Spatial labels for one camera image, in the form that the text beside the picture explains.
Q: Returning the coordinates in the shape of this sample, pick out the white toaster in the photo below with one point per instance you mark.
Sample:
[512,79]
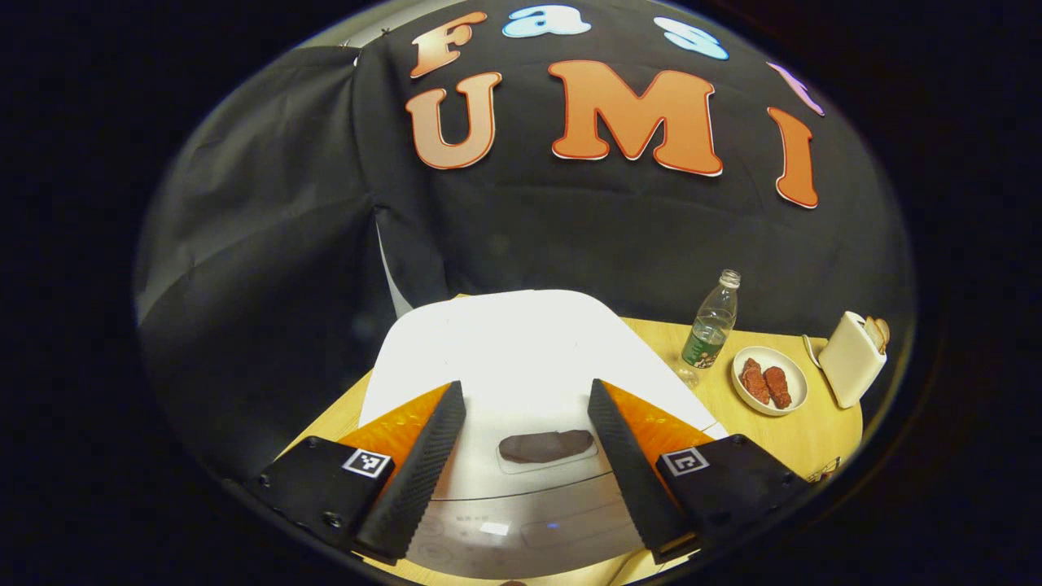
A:
[847,366]

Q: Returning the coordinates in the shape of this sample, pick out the red meat piece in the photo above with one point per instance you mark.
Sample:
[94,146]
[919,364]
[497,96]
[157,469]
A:
[755,381]
[778,387]

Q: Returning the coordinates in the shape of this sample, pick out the white round plate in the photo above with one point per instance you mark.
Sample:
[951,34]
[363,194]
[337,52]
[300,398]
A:
[798,382]

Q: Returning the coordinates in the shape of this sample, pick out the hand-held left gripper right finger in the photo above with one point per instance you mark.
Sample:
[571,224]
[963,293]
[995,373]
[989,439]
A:
[627,480]

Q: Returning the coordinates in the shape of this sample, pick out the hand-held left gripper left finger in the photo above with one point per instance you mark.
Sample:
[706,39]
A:
[415,480]

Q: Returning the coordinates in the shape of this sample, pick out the toasted bread slice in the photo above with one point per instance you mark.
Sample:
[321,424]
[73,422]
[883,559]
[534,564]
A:
[883,332]
[872,335]

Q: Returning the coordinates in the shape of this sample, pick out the white rice cooker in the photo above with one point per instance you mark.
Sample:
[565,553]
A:
[521,350]

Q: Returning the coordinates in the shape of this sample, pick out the clear plastic water bottle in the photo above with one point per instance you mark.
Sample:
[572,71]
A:
[710,334]

